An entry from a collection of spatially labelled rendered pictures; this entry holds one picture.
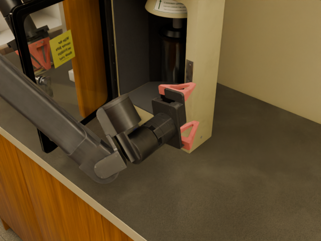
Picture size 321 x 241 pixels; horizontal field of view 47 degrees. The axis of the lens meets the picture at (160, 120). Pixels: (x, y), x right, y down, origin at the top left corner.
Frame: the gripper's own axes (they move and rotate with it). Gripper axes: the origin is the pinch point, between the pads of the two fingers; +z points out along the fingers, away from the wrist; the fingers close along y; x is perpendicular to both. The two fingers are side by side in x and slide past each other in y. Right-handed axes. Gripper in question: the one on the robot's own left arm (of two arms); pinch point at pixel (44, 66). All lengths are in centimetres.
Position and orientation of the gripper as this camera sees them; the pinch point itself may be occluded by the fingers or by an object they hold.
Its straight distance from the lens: 102.1
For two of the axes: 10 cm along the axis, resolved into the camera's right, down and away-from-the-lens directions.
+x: -5.0, 4.7, -7.3
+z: 4.1, 8.7, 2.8
